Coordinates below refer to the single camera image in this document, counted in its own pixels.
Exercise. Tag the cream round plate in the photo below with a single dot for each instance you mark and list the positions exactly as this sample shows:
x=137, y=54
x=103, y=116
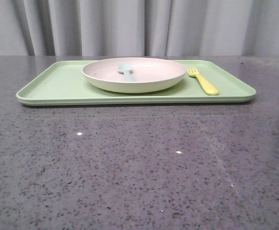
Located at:
x=149, y=74

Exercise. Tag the light blue plastic spoon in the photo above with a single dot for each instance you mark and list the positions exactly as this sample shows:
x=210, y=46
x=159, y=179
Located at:
x=127, y=71

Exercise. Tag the yellow plastic fork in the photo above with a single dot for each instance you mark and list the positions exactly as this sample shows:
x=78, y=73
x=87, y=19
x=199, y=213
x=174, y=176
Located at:
x=206, y=86

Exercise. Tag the light green rectangular tray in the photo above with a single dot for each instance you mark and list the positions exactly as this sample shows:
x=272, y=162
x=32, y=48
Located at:
x=63, y=83

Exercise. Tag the grey pleated curtain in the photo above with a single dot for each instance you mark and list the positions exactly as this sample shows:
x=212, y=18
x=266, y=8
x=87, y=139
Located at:
x=139, y=27

